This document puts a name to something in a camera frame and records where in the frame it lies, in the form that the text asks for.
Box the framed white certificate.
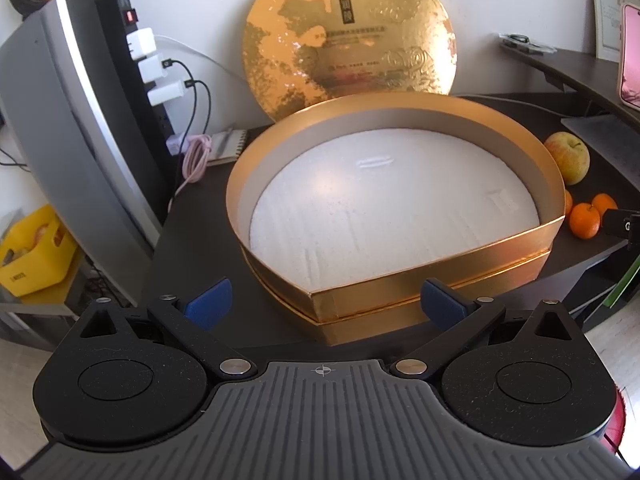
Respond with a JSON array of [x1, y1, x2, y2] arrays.
[[587, 0, 640, 64]]

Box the silver computer monitor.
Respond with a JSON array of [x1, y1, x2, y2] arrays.
[[0, 0, 173, 307]]

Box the white foam insert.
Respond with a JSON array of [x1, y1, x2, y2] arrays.
[[249, 129, 542, 293]]

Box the pink phone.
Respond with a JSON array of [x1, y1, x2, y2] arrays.
[[617, 3, 640, 109]]

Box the green edged booklet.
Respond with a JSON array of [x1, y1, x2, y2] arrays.
[[602, 255, 640, 310]]

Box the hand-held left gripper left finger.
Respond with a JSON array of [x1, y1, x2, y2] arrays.
[[70, 277, 258, 382]]

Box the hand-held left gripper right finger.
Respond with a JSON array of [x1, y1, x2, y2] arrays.
[[389, 277, 582, 380]]

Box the black power strip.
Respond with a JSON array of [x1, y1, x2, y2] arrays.
[[94, 0, 176, 211]]

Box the gold round gift box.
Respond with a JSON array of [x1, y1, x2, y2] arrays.
[[225, 91, 567, 347]]

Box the white charger plug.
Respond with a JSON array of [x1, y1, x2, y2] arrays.
[[147, 79, 193, 107], [127, 28, 157, 60], [138, 53, 173, 83]]

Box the dark wooden desktop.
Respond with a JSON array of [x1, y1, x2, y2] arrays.
[[140, 91, 640, 352]]

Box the grey low table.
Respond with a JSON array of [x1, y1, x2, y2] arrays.
[[0, 280, 88, 352]]

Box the gold round box lid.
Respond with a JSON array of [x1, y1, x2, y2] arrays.
[[242, 0, 458, 123]]

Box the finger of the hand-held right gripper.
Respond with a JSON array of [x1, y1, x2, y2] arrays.
[[602, 208, 640, 239]]

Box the pink coiled cable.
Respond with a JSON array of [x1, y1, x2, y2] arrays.
[[172, 134, 217, 200]]

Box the black charger cable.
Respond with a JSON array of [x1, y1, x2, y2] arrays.
[[184, 79, 213, 143], [162, 59, 197, 161]]

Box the clear plastic case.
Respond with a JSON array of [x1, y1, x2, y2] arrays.
[[498, 32, 559, 56]]

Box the yellow plastic basket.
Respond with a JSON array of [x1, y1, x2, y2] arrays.
[[0, 204, 78, 297]]

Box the yellow red apple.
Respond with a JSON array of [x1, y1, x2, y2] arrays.
[[543, 131, 591, 186]]

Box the dark wooden shelf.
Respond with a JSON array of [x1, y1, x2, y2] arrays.
[[500, 42, 640, 127]]

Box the white cable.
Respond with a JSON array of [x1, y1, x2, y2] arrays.
[[154, 34, 251, 88]]

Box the spiral notebook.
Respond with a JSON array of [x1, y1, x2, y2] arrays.
[[206, 129, 248, 167]]

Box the red round object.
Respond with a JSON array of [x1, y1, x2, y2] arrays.
[[599, 389, 629, 461]]

